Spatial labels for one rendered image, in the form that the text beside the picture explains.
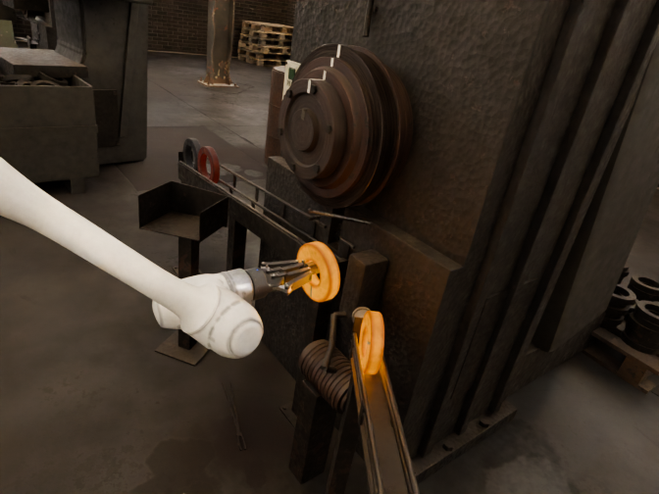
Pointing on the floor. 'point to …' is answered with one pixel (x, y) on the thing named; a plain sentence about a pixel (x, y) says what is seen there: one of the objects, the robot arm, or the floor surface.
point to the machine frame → (468, 191)
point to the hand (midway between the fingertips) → (317, 266)
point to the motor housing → (318, 409)
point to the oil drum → (274, 113)
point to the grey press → (95, 65)
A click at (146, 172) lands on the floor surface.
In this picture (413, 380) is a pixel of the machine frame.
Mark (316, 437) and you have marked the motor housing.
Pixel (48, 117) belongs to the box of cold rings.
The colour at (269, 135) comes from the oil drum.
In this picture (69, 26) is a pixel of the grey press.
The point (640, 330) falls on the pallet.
